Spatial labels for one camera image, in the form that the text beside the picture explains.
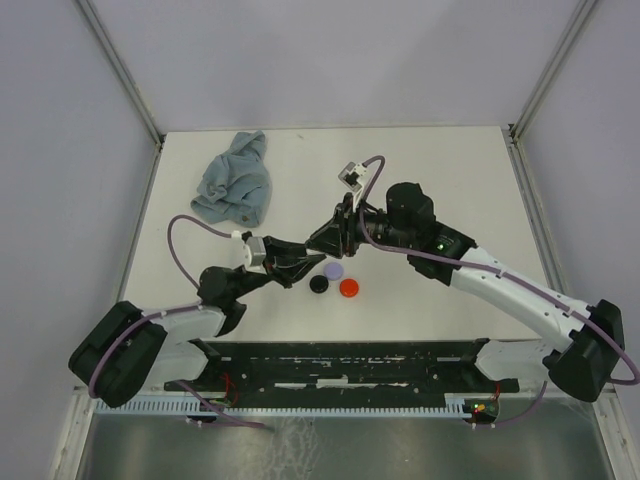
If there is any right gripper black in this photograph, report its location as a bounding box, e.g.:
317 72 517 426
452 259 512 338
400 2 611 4
305 192 415 259

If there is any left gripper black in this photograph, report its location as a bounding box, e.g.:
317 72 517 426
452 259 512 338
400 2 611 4
231 234 326 300

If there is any purple earbud charging case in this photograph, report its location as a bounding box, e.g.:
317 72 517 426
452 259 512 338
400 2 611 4
323 262 344 281

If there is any black earbud charging case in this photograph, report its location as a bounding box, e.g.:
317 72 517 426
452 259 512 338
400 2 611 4
309 274 329 294

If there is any orange earbud charging case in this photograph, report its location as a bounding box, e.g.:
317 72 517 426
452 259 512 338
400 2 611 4
339 278 360 298

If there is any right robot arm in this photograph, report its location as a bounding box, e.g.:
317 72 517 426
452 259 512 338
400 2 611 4
306 182 624 402

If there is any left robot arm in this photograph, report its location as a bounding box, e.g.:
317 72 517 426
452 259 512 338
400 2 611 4
68 236 326 408

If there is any blue crumpled cloth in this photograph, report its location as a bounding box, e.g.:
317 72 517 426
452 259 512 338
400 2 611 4
190 131 272 228

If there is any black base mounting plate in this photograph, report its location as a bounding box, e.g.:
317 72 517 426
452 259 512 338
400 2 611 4
188 341 519 408

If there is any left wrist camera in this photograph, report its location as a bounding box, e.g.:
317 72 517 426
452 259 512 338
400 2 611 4
243 236 267 273

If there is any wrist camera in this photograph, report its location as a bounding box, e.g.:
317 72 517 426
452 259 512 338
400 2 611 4
243 236 267 273
338 162 370 211

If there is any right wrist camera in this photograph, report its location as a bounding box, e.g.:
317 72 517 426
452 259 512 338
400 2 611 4
338 162 370 211

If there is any aluminium frame rail right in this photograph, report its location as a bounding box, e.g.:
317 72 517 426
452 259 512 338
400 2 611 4
502 124 588 301

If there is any aluminium frame rail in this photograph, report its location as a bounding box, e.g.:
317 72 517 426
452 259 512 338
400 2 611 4
73 0 165 147
502 124 588 301

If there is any aluminium frame rail left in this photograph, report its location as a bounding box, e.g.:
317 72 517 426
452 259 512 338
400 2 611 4
73 0 165 147

